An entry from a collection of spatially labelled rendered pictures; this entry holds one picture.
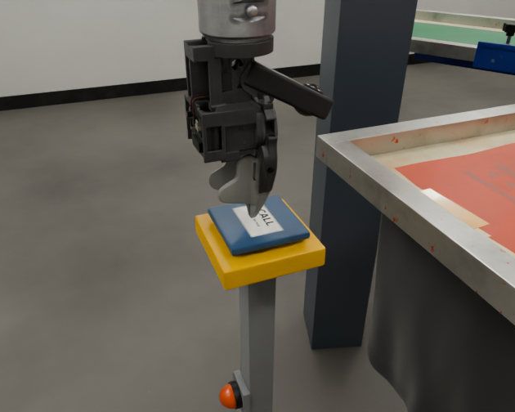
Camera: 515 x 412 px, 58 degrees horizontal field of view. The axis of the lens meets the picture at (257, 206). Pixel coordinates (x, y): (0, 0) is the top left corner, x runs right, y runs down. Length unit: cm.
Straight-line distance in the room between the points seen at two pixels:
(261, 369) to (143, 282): 135
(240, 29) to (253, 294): 34
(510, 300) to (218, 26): 38
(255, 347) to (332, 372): 100
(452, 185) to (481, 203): 5
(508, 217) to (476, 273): 17
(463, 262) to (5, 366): 160
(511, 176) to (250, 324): 45
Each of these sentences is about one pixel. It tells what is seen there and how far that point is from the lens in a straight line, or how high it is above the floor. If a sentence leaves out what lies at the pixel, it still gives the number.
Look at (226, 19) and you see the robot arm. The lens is 45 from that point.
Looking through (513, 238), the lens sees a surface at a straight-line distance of 65.
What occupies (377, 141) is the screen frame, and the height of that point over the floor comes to 98.
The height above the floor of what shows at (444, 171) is 96.
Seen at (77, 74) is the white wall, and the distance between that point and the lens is 427.
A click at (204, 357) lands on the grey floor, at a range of 171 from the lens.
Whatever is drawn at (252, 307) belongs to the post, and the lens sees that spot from 64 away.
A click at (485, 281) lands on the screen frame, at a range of 53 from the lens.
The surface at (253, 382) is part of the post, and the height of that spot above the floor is 69.
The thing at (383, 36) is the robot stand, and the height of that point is 106.
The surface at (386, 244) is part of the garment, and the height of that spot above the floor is 82.
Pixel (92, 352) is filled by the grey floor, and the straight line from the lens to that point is 181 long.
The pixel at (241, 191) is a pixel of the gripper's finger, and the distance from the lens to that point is 53.
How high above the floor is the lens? 128
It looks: 31 degrees down
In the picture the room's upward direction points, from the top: straight up
